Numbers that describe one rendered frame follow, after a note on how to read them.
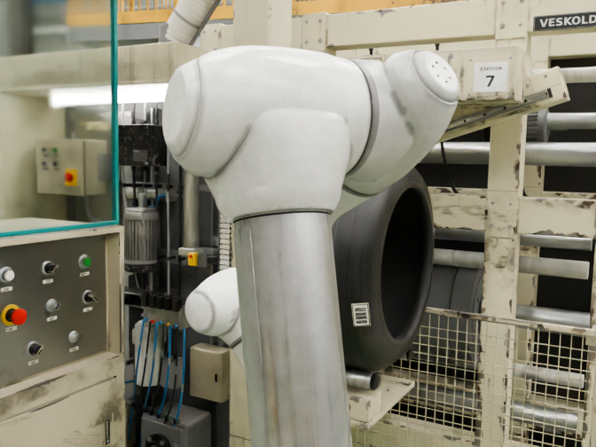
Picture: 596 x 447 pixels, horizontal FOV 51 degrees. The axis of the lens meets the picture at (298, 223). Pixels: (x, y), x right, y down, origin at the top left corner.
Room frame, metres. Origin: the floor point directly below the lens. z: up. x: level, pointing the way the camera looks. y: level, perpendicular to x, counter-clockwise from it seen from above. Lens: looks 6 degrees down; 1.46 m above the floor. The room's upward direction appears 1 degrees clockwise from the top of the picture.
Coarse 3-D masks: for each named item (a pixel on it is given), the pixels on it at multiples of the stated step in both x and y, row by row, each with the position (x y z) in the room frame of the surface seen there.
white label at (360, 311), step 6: (354, 306) 1.44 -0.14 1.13; (360, 306) 1.44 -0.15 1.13; (366, 306) 1.44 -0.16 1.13; (354, 312) 1.44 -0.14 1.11; (360, 312) 1.44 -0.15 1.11; (366, 312) 1.44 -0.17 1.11; (354, 318) 1.45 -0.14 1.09; (360, 318) 1.45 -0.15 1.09; (366, 318) 1.44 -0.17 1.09; (354, 324) 1.45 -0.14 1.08; (360, 324) 1.45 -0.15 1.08; (366, 324) 1.45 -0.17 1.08
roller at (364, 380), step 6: (348, 372) 1.58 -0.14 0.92; (354, 372) 1.57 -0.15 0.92; (360, 372) 1.57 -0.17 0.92; (366, 372) 1.57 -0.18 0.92; (372, 372) 1.57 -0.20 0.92; (348, 378) 1.57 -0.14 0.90; (354, 378) 1.57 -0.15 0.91; (360, 378) 1.56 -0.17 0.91; (366, 378) 1.55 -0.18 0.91; (372, 378) 1.55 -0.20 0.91; (378, 378) 1.57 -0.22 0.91; (348, 384) 1.58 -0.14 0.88; (354, 384) 1.57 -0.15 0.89; (360, 384) 1.56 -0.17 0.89; (366, 384) 1.55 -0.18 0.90; (372, 384) 1.54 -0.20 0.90; (378, 384) 1.57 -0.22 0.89
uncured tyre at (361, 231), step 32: (384, 192) 1.52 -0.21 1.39; (416, 192) 1.75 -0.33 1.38; (352, 224) 1.46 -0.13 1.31; (384, 224) 1.50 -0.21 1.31; (416, 224) 1.93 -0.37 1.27; (352, 256) 1.44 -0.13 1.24; (384, 256) 2.00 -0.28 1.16; (416, 256) 1.94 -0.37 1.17; (352, 288) 1.44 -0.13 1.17; (384, 288) 1.96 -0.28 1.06; (416, 288) 1.90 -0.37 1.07; (352, 320) 1.45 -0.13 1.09; (384, 320) 1.52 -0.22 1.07; (416, 320) 1.76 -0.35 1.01; (352, 352) 1.50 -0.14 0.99; (384, 352) 1.55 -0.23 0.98
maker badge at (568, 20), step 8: (536, 16) 1.99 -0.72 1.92; (544, 16) 1.98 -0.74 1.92; (552, 16) 1.97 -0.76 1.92; (560, 16) 1.96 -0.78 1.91; (568, 16) 1.95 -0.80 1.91; (576, 16) 1.94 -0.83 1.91; (584, 16) 1.93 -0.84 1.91; (592, 16) 1.92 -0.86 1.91; (536, 24) 1.99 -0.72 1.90; (544, 24) 1.98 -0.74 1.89; (552, 24) 1.97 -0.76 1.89; (560, 24) 1.96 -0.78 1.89; (568, 24) 1.95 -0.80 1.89; (576, 24) 1.94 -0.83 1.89; (584, 24) 1.93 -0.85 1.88; (592, 24) 1.92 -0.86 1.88
